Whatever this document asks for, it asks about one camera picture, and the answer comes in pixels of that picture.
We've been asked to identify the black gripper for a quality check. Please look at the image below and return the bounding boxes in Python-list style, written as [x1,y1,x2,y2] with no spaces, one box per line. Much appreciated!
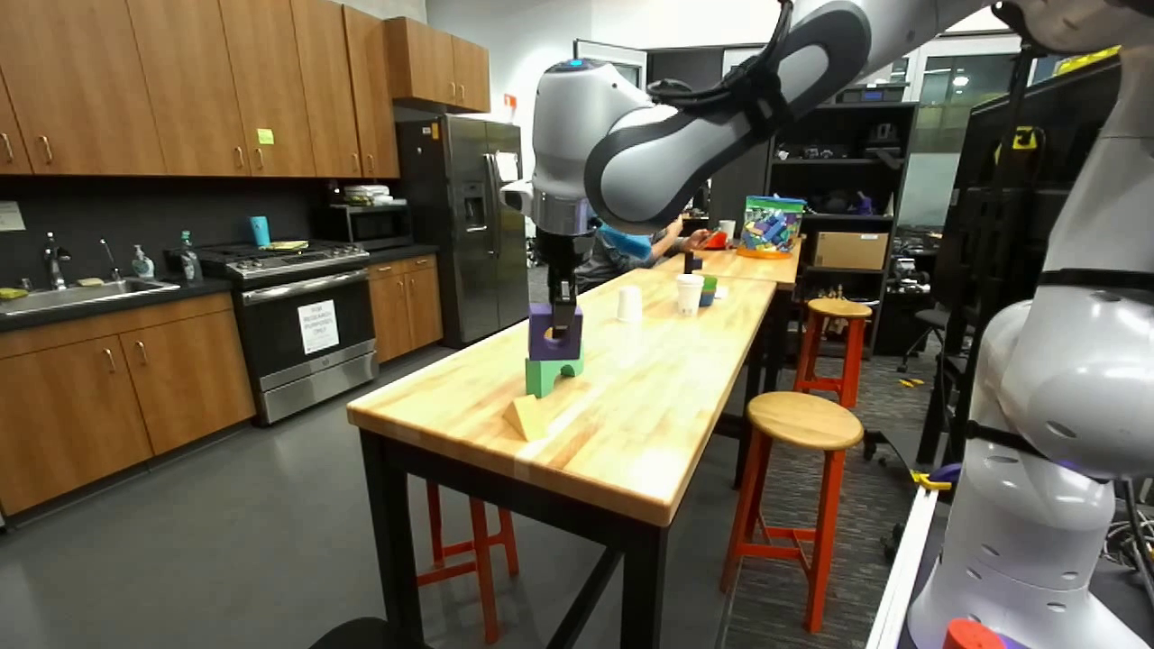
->
[532,231,580,324]

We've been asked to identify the purple block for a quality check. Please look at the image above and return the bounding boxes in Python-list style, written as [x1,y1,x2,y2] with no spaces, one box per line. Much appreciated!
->
[526,300,587,363]

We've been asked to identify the green bridge block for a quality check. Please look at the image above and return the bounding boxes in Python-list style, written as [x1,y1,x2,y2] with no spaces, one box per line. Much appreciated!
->
[524,354,587,400]

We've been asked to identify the orange wedge block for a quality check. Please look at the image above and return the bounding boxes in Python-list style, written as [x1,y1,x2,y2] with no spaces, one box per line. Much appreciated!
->
[507,393,556,449]

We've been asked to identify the stainless steel refrigerator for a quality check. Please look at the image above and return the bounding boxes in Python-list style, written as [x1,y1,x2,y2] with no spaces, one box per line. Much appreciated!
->
[392,107,532,354]

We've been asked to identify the wide white cup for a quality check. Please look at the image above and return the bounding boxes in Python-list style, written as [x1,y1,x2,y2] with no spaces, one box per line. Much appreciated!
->
[675,271,706,319]

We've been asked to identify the narrow wooden base cabinet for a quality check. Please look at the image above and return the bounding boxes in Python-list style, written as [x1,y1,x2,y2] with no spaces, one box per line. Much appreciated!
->
[363,253,446,369]

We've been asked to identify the black microwave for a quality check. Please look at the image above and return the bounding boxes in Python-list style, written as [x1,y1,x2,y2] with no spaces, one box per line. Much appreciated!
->
[306,194,416,249]

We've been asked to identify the colourful printed box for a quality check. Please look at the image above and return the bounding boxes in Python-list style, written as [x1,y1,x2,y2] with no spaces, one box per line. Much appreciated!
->
[737,193,807,259]

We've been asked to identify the white paper on oven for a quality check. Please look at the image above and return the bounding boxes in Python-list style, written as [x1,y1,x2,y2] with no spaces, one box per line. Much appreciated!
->
[297,300,342,362]

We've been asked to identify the stainless steel oven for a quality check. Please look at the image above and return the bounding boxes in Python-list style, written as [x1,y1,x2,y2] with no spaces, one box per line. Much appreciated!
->
[196,242,383,429]

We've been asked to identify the wooden stool with orange legs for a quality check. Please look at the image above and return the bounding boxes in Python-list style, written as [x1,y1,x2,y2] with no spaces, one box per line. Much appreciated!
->
[416,481,524,647]
[788,297,877,412]
[718,391,870,638]

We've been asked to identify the brown cardboard box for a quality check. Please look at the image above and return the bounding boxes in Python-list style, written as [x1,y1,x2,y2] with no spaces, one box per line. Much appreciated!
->
[807,226,894,277]

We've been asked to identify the long wooden table black legs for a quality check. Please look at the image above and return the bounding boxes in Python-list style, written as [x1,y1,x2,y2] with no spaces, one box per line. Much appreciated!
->
[342,245,805,649]

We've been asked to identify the black round stool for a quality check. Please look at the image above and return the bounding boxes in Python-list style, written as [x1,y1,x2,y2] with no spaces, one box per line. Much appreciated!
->
[311,612,426,649]

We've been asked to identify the black metal rack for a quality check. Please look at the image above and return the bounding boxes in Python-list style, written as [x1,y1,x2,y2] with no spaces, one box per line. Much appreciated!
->
[935,70,1073,473]

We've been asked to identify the wide wooden base cabinet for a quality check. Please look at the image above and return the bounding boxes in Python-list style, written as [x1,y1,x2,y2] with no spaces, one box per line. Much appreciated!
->
[0,292,259,519]

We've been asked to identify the steel kitchen sink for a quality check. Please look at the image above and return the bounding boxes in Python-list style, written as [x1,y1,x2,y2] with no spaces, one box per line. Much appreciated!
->
[0,277,184,321]

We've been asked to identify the red plastic object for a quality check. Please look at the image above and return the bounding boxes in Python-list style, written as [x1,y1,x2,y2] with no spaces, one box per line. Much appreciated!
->
[940,612,1006,649]

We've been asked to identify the small wooden wall cabinet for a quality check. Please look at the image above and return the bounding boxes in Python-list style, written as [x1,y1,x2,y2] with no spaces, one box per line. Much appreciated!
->
[383,15,492,117]

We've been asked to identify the long wooden wall cabinets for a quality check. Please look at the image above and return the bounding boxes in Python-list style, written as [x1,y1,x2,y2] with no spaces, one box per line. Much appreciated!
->
[0,0,404,184]

